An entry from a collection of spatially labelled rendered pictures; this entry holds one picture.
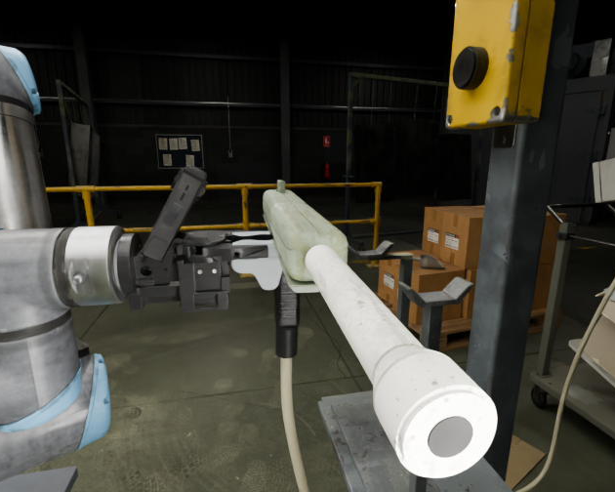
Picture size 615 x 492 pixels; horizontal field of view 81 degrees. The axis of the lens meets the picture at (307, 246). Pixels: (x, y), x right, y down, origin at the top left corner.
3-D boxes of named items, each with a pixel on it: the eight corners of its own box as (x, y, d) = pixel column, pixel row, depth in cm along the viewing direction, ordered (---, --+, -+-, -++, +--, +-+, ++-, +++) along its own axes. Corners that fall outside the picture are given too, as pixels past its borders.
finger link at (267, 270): (307, 284, 46) (233, 285, 45) (308, 238, 44) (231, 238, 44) (309, 293, 43) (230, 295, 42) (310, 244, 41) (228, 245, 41)
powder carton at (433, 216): (461, 247, 315) (465, 205, 307) (484, 255, 288) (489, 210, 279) (422, 249, 306) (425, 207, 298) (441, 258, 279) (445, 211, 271)
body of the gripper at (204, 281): (233, 286, 50) (138, 293, 47) (230, 225, 47) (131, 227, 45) (233, 309, 42) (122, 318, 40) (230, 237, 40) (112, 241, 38)
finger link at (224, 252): (268, 252, 45) (197, 253, 44) (268, 238, 44) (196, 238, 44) (267, 264, 40) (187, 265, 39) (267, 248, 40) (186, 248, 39)
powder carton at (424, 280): (433, 303, 286) (437, 259, 278) (460, 317, 259) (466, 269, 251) (391, 309, 274) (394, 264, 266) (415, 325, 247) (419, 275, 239)
